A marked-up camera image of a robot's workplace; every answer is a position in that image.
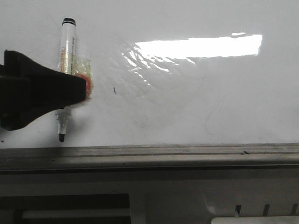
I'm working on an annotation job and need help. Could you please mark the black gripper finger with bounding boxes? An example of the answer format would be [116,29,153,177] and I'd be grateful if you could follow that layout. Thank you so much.
[0,50,86,131]

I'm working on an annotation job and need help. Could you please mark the white black whiteboard marker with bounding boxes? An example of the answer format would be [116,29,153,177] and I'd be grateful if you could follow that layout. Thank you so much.
[56,17,76,142]

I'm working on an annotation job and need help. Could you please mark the red magnet taped to marker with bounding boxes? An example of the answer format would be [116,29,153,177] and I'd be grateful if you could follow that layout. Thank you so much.
[72,56,93,100]

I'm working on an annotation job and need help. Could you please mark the grey base with slots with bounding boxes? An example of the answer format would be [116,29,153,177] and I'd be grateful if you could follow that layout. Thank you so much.
[0,168,299,224]

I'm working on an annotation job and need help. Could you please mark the white whiteboard with metal frame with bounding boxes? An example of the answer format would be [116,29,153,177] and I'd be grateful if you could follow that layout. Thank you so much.
[0,0,299,171]

